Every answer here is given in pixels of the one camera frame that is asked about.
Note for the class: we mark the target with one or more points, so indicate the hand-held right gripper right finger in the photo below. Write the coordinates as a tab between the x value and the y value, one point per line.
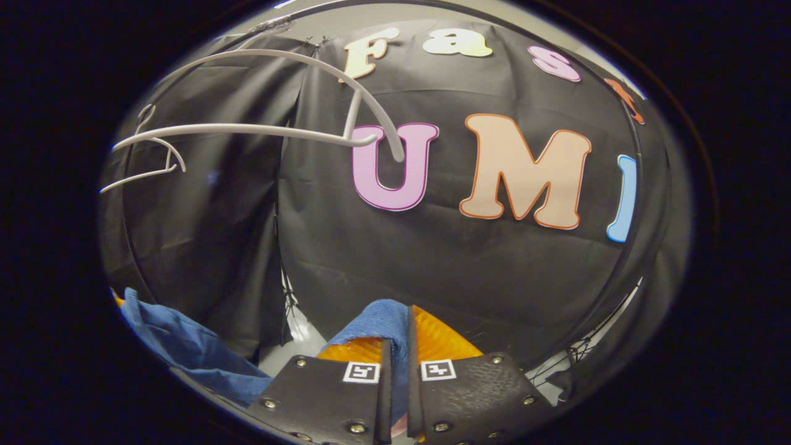
414	402

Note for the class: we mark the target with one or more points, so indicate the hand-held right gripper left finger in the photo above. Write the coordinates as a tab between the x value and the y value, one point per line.
385	402

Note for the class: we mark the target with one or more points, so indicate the blue ribbed knit garment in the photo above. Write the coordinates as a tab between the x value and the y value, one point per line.
185	352

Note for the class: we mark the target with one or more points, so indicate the white hanger with taped hook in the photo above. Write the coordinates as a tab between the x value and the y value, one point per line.
247	127

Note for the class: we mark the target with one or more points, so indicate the black clothes rack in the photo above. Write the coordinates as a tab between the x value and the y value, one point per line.
664	204

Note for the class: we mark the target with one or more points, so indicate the white plastic hanger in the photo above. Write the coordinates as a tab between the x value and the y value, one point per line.
139	179

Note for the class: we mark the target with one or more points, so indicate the black backdrop cloth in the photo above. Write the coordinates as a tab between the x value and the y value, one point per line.
432	278

